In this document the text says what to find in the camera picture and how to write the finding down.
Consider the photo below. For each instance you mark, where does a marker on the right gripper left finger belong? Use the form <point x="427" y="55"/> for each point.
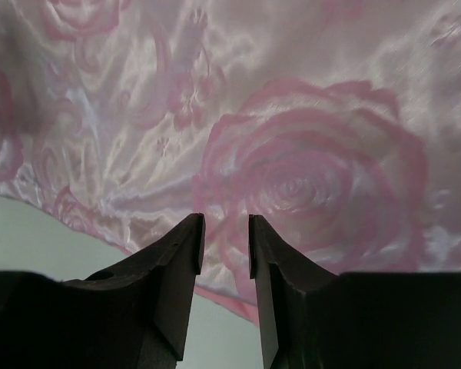
<point x="133" y="314"/>

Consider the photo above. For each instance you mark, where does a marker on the pink floral satin cloth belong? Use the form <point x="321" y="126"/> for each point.
<point x="338" y="121"/>

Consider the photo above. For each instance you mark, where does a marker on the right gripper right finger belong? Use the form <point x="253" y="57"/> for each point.
<point x="311" y="318"/>

